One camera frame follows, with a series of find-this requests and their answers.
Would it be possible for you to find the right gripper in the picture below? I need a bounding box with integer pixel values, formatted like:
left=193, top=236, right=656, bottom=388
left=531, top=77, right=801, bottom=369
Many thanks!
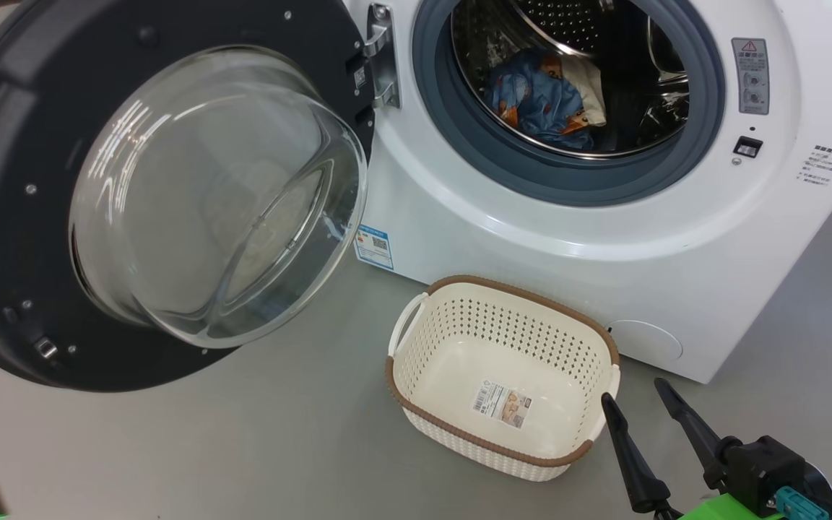
left=600, top=378, right=832, bottom=520

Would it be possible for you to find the cream cloth garment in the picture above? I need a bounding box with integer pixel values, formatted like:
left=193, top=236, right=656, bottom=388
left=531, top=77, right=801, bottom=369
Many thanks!
left=564, top=56, right=607, bottom=127

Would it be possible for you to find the blue garment with cartoon print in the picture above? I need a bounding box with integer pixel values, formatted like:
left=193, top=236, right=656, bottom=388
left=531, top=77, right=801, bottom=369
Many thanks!
left=487, top=49, right=597, bottom=150

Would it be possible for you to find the basket product label sticker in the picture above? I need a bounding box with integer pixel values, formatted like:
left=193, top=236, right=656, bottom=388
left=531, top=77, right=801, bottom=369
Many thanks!
left=471, top=381, right=532, bottom=430

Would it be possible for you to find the white front-load washing machine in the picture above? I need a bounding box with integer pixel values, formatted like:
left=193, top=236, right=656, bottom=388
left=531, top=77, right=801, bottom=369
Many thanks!
left=340, top=0, right=832, bottom=384

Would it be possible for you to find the cream laundry basket brown rim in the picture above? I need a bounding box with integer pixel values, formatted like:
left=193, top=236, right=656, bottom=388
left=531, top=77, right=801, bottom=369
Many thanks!
left=385, top=274, right=621, bottom=482

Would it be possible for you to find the grey rubber door gasket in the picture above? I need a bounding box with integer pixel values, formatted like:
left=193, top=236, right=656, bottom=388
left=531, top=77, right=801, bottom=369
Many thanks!
left=412, top=0, right=726, bottom=208

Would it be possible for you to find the metal door hinge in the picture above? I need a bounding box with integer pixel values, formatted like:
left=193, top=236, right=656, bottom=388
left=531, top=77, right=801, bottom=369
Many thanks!
left=364, top=4, right=401, bottom=109

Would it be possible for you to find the round drain filter cover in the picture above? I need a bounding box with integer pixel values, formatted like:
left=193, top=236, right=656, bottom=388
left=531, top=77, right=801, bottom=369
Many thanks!
left=607, top=320, right=684, bottom=362

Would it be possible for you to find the blue energy label sticker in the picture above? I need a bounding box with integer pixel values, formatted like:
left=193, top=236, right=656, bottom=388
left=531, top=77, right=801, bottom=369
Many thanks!
left=353, top=224, right=395, bottom=271

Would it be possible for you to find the grey warning sticker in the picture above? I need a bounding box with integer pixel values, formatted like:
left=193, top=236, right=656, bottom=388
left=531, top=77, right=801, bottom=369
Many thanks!
left=732, top=38, right=771, bottom=115

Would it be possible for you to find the perforated steel drum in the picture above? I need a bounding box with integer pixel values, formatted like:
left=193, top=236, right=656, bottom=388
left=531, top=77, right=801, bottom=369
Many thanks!
left=451, top=0, right=691, bottom=160

